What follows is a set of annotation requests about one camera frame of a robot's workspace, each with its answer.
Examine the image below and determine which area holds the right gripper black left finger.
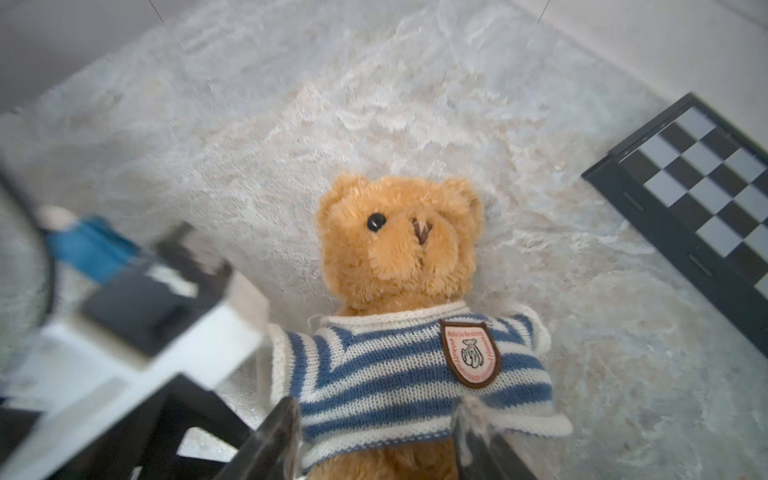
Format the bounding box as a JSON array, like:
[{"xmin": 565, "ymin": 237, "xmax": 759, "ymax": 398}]
[{"xmin": 214, "ymin": 397, "xmax": 301, "ymax": 480}]

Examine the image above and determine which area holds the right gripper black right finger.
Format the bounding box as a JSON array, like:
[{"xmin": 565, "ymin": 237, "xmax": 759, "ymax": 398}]
[{"xmin": 452, "ymin": 398, "xmax": 537, "ymax": 480}]

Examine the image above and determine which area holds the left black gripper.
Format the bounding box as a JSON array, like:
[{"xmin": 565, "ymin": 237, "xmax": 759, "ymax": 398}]
[{"xmin": 0, "ymin": 371, "xmax": 256, "ymax": 480}]

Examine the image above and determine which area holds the blue white striped sweater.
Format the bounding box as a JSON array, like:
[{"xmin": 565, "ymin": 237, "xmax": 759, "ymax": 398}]
[{"xmin": 266, "ymin": 301, "xmax": 572, "ymax": 471}]

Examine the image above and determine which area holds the brown teddy bear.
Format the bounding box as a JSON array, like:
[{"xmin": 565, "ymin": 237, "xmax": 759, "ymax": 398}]
[{"xmin": 311, "ymin": 175, "xmax": 484, "ymax": 479}]

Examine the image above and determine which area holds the black white chessboard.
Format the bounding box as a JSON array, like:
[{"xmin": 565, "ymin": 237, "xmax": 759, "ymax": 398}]
[{"xmin": 582, "ymin": 93, "xmax": 767, "ymax": 353}]

